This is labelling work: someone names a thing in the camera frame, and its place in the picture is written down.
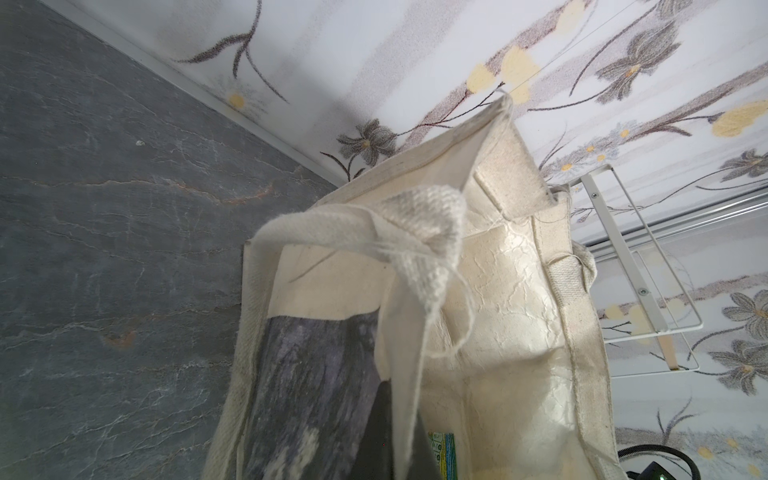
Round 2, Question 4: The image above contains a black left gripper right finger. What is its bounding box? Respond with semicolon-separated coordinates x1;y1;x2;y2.
409;429;443;480

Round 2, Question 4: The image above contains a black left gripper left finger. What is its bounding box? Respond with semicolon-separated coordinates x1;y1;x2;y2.
350;381;393;480

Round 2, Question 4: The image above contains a green yellow candy bag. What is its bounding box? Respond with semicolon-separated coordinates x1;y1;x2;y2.
428;432;458;480

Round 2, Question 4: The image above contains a cream canvas tote bag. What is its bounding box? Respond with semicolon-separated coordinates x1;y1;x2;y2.
202;98;625;479

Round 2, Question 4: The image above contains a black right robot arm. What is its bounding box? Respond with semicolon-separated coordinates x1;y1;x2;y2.
618;444;702;480

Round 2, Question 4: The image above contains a white wooden two-tier shelf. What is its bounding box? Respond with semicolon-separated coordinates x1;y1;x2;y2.
568;164;704;380

